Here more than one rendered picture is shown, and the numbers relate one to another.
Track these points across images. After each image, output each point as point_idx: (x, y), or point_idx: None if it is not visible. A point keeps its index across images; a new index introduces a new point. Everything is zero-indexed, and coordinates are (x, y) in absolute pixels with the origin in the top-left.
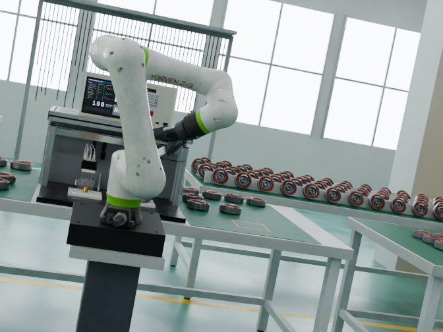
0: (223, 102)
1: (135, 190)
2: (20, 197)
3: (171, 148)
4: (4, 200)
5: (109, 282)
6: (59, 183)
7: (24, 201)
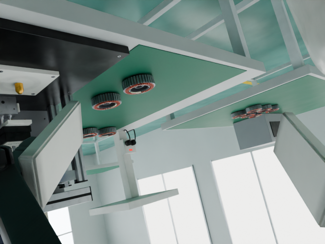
0: None
1: None
2: (140, 55)
3: (19, 212)
4: (169, 45)
5: None
6: (30, 107)
7: (145, 45)
